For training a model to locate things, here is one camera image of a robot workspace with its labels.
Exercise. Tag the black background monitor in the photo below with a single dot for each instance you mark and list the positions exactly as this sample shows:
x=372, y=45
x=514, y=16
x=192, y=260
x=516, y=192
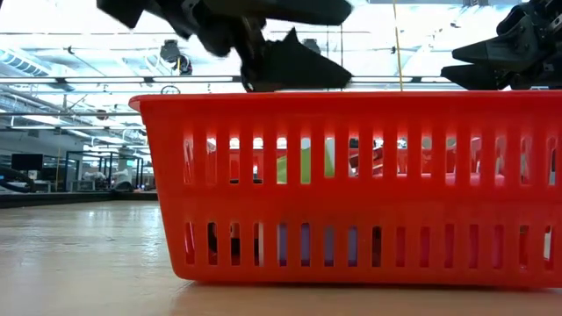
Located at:
x=26, y=162

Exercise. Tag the black aluminium table frame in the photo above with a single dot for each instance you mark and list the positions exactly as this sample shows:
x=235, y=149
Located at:
x=66, y=199

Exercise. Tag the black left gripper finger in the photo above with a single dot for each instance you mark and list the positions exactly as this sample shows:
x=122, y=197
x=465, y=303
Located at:
x=298, y=11
x=294, y=66

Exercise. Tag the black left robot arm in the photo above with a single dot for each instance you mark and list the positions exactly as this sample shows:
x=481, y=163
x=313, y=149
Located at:
x=125, y=11

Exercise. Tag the red slotted plastic basket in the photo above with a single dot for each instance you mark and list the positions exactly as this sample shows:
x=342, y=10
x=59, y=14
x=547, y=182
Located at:
x=307, y=202

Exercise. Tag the black background robot arm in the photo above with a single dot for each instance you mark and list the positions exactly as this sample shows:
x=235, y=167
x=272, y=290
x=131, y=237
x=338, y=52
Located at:
x=13, y=180

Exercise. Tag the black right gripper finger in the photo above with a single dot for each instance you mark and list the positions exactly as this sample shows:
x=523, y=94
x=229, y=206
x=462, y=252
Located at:
x=478, y=77
x=505, y=48

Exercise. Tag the black round ceiling fixture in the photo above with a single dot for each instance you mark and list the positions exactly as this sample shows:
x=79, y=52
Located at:
x=312, y=44

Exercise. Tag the lavender small box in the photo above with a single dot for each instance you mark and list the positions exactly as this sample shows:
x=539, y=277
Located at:
x=306, y=246

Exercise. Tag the green small box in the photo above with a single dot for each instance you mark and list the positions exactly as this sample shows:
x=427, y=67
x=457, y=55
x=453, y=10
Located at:
x=305, y=169

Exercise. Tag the grey ceiling light rail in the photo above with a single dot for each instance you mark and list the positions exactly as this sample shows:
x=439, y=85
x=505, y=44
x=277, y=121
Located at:
x=110, y=79

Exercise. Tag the white background equipment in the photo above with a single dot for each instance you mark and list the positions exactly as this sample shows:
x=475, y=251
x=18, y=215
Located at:
x=118, y=177

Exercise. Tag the black background workstation frame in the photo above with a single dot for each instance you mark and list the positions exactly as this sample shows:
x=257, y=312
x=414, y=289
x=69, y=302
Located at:
x=110, y=169

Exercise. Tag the black item with white face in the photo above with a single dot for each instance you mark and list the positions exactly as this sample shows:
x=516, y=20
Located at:
x=235, y=244

